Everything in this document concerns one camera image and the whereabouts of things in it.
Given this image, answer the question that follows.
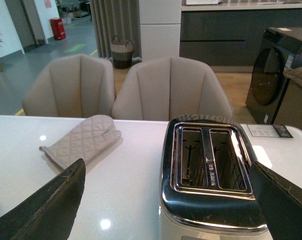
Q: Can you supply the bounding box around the beige upholstered chair right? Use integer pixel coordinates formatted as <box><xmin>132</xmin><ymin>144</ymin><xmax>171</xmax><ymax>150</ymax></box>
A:
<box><xmin>112</xmin><ymin>56</ymin><xmax>233</xmax><ymax>121</ymax></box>

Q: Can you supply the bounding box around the red cabinet box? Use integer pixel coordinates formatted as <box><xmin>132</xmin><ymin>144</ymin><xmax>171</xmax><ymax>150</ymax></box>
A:
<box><xmin>50</xmin><ymin>18</ymin><xmax>66</xmax><ymax>40</ymax></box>

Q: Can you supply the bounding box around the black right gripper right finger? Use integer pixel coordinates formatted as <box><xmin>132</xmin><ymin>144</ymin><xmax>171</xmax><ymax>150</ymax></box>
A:
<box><xmin>249</xmin><ymin>161</ymin><xmax>302</xmax><ymax>240</ymax></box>

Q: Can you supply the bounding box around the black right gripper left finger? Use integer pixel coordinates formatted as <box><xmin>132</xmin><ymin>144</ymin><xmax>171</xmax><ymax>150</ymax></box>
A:
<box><xmin>0</xmin><ymin>158</ymin><xmax>86</xmax><ymax>240</ymax></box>

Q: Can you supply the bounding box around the white tall cabinet column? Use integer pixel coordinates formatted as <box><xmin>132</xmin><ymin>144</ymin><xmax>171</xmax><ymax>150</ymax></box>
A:
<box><xmin>139</xmin><ymin>0</ymin><xmax>182</xmax><ymax>61</ymax></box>

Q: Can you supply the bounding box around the black white label sheet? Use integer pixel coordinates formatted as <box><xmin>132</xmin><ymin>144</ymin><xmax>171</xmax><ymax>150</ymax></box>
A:
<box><xmin>247</xmin><ymin>124</ymin><xmax>293</xmax><ymax>138</ymax></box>

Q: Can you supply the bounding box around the beige upholstered chair left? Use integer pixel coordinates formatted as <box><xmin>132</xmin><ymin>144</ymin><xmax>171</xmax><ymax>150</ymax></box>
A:
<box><xmin>22</xmin><ymin>54</ymin><xmax>116</xmax><ymax>118</ymax></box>

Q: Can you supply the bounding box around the woven laundry basket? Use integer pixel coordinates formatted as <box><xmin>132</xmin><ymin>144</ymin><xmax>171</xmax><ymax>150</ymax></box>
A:
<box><xmin>110</xmin><ymin>35</ymin><xmax>134</xmax><ymax>69</ymax></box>

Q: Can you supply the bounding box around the dark front-load washing machine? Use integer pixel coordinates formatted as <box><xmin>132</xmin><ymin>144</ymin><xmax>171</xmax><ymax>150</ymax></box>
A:
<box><xmin>245</xmin><ymin>27</ymin><xmax>302</xmax><ymax>124</ymax></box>

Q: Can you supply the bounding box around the beige cushioned seat at right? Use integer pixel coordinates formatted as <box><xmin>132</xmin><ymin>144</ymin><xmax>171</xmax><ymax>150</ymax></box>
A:
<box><xmin>274</xmin><ymin>67</ymin><xmax>302</xmax><ymax>130</ymax></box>

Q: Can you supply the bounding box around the beige quilted oven mitt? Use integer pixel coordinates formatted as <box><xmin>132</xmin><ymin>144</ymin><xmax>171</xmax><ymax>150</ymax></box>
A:
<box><xmin>39</xmin><ymin>115</ymin><xmax>121</xmax><ymax>169</ymax></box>

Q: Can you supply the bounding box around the dark grey kitchen counter cabinet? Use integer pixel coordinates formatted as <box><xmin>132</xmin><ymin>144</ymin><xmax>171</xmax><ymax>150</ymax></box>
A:
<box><xmin>179</xmin><ymin>0</ymin><xmax>302</xmax><ymax>67</ymax></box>

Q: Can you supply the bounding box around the chrome and cream toaster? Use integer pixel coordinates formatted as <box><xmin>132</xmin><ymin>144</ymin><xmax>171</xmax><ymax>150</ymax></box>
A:
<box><xmin>159</xmin><ymin>115</ymin><xmax>271</xmax><ymax>240</ymax></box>

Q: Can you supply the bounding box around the beige upholstered chair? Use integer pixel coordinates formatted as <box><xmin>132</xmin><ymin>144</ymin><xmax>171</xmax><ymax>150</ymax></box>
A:
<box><xmin>22</xmin><ymin>54</ymin><xmax>116</xmax><ymax>118</ymax></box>
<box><xmin>112</xmin><ymin>56</ymin><xmax>233</xmax><ymax>121</ymax></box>

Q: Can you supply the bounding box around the grey pleated curtain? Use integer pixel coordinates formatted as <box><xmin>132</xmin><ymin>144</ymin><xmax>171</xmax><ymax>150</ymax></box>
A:
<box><xmin>90</xmin><ymin>0</ymin><xmax>141</xmax><ymax>58</ymax></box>

